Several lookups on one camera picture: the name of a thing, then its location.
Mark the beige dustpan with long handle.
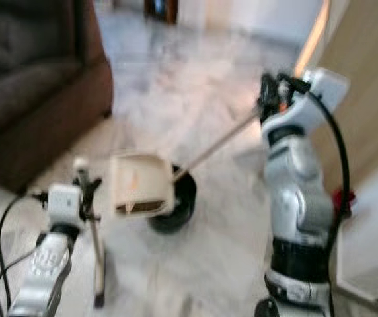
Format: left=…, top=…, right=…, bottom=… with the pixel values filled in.
left=110, top=106, right=266, bottom=217

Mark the wooden handled broom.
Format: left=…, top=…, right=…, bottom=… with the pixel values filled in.
left=73, top=156, right=107, bottom=310

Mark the black round bin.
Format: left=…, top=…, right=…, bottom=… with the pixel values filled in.
left=148, top=164, right=198, bottom=234

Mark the dark brown sofa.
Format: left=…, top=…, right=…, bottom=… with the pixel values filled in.
left=0, top=0, right=114, bottom=194

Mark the dark wooden furniture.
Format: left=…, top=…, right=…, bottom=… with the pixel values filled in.
left=145, top=0, right=180, bottom=24

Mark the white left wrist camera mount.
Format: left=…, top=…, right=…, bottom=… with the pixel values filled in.
left=47, top=184, right=84, bottom=227

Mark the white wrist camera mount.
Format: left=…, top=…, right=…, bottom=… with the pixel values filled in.
left=47, top=184, right=84, bottom=227
left=272, top=66, right=350, bottom=133

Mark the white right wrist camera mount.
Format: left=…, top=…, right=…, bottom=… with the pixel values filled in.
left=272, top=66, right=350, bottom=133

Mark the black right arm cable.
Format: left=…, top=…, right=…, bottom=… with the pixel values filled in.
left=282, top=73, right=352, bottom=317

